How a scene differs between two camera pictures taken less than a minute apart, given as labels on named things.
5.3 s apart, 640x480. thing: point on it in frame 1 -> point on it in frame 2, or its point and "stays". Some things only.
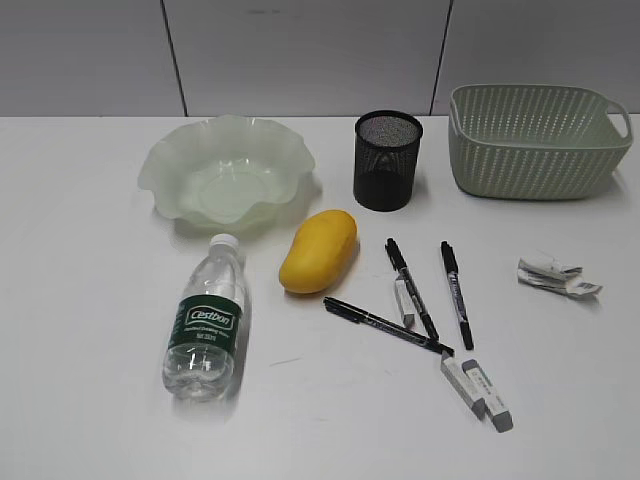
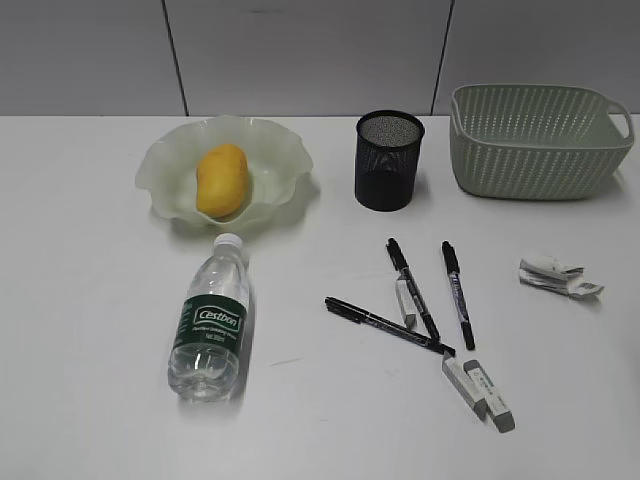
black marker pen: [454, 278] stays
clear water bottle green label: [200, 358] stays
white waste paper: [547, 272] stays
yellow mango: [320, 252] -> [222, 181]
